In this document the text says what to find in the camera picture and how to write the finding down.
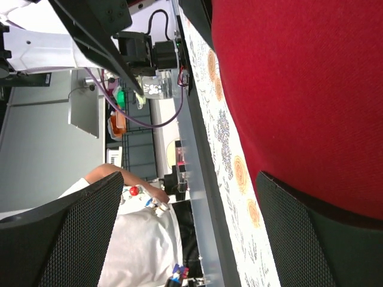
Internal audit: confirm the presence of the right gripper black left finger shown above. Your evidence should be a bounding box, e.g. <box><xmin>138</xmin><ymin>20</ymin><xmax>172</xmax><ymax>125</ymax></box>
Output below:
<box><xmin>1</xmin><ymin>172</ymin><xmax>123</xmax><ymax>286</ymax></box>

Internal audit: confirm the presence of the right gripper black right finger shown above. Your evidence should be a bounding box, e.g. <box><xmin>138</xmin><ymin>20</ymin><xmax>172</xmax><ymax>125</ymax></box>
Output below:
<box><xmin>256</xmin><ymin>172</ymin><xmax>382</xmax><ymax>286</ymax></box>

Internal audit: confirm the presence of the dark red t-shirt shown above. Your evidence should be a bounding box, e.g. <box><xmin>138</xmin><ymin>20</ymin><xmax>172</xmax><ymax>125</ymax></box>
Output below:
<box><xmin>212</xmin><ymin>1</ymin><xmax>382</xmax><ymax>219</ymax></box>

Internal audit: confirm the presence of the person in white shirt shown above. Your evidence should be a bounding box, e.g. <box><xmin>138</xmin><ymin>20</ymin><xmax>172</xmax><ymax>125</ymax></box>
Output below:
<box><xmin>62</xmin><ymin>164</ymin><xmax>203</xmax><ymax>286</ymax></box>

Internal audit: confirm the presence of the floral patterned table cloth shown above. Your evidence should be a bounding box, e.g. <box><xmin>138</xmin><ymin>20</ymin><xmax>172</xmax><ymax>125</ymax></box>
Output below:
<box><xmin>180</xmin><ymin>13</ymin><xmax>280</xmax><ymax>286</ymax></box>

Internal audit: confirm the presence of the orange plastic container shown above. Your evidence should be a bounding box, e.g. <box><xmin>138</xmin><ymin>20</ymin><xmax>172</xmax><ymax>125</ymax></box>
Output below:
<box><xmin>107</xmin><ymin>111</ymin><xmax>127</xmax><ymax>141</ymax></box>

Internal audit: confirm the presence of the green plastic container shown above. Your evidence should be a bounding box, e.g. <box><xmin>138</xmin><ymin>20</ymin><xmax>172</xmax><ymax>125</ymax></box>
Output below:
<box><xmin>113</xmin><ymin>86</ymin><xmax>126</xmax><ymax>109</ymax></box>

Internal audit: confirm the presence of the aluminium frame rail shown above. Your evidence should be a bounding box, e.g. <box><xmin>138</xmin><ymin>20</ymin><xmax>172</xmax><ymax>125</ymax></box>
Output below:
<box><xmin>172</xmin><ymin>1</ymin><xmax>241</xmax><ymax>286</ymax></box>

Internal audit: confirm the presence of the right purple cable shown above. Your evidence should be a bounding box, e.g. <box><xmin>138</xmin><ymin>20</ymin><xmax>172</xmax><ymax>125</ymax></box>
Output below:
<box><xmin>5</xmin><ymin>67</ymin><xmax>185</xmax><ymax>130</ymax></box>

